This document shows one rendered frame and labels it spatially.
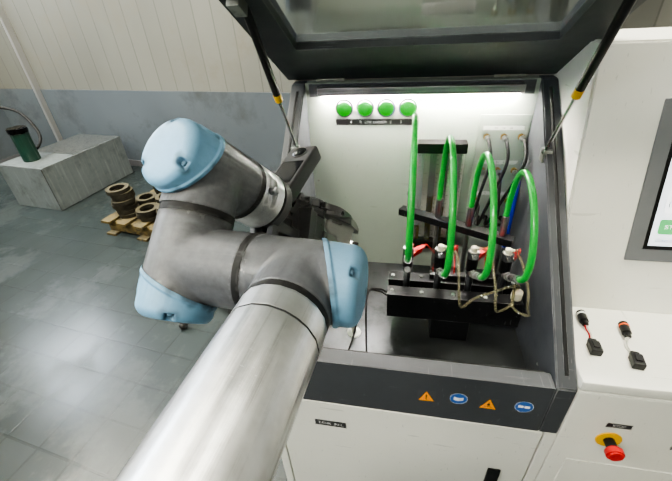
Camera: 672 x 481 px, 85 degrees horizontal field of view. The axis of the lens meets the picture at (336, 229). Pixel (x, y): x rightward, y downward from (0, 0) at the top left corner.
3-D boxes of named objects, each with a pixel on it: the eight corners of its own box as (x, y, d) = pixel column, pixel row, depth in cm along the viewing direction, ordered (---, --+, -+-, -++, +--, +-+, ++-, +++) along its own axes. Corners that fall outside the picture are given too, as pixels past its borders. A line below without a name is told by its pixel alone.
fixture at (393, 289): (385, 333, 106) (386, 293, 98) (388, 308, 114) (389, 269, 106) (512, 345, 100) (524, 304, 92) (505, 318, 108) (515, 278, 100)
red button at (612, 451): (598, 462, 80) (606, 449, 77) (591, 443, 83) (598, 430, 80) (625, 466, 79) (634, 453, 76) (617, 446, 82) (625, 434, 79)
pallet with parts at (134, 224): (256, 183, 394) (249, 144, 371) (184, 248, 297) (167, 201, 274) (191, 177, 418) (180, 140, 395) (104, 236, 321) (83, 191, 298)
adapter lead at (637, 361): (644, 371, 75) (648, 364, 74) (631, 368, 75) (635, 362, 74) (626, 327, 84) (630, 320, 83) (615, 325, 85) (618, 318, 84)
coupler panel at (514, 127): (466, 218, 115) (482, 117, 98) (465, 212, 117) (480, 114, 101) (511, 220, 112) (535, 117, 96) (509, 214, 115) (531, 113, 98)
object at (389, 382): (279, 396, 95) (269, 355, 87) (284, 381, 99) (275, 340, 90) (538, 431, 84) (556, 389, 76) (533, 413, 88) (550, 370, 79)
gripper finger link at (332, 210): (336, 228, 61) (296, 214, 55) (337, 218, 62) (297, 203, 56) (357, 225, 58) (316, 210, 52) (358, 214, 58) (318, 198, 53)
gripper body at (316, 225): (286, 258, 59) (235, 239, 48) (293, 206, 61) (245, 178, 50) (329, 258, 55) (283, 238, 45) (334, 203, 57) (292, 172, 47)
